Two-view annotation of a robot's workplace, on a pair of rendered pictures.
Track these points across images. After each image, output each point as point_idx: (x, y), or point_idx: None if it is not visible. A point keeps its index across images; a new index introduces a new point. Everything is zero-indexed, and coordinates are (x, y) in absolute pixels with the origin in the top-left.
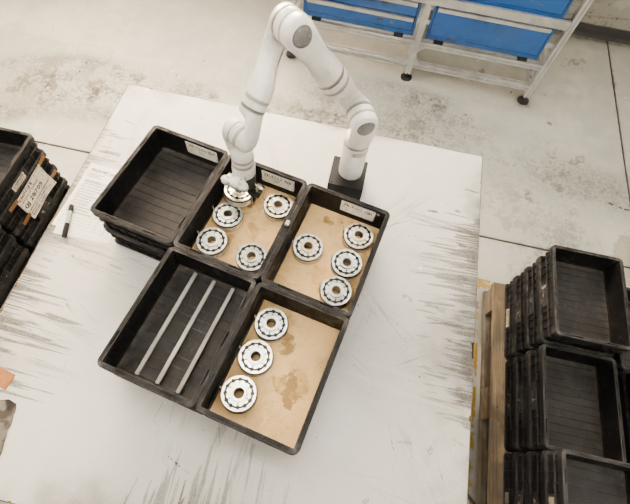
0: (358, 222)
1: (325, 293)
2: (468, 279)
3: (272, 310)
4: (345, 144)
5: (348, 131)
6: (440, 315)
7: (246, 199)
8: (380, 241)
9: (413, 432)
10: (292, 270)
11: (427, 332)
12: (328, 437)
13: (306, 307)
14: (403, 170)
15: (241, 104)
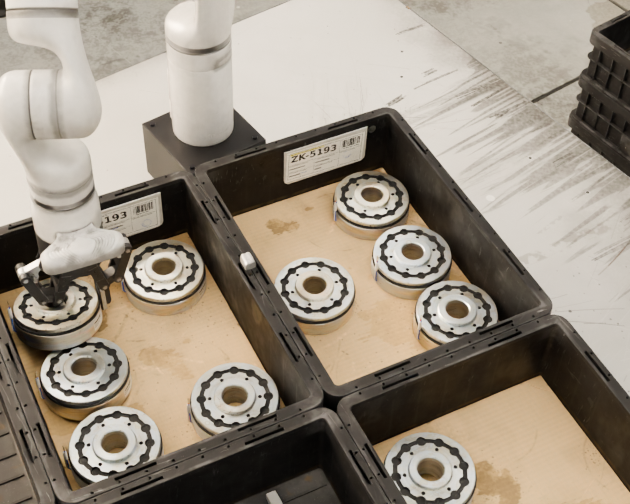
0: (335, 185)
1: (447, 332)
2: (573, 153)
3: (400, 449)
4: (186, 51)
5: (172, 22)
6: (608, 238)
7: (95, 304)
8: None
9: None
10: (332, 358)
11: (626, 279)
12: None
13: (465, 368)
14: (269, 77)
15: (21, 16)
